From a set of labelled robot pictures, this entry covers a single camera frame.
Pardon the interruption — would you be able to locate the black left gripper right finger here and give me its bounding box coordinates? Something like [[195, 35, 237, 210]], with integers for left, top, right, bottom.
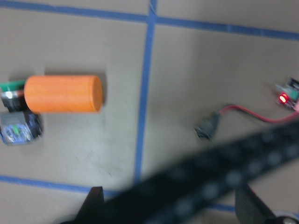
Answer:
[[235, 183, 299, 224]]

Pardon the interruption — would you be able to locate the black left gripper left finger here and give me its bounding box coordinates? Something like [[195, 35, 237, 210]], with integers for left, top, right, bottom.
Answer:
[[73, 187, 104, 224]]

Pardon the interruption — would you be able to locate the plain orange cylinder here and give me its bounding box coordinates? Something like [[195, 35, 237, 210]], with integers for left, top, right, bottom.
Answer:
[[24, 75, 104, 113]]

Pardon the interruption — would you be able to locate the green button beside cylinder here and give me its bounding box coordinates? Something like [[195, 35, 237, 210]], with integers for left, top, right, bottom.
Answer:
[[0, 80, 43, 146]]

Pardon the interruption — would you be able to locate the motor speed controller board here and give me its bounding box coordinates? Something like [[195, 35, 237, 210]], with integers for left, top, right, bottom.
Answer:
[[275, 78, 299, 111]]

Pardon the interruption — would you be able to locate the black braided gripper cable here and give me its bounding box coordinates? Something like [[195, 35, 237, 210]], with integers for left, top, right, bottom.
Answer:
[[77, 119, 299, 224]]

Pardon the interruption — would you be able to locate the red black power cable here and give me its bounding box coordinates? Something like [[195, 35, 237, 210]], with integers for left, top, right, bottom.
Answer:
[[194, 105, 299, 140]]

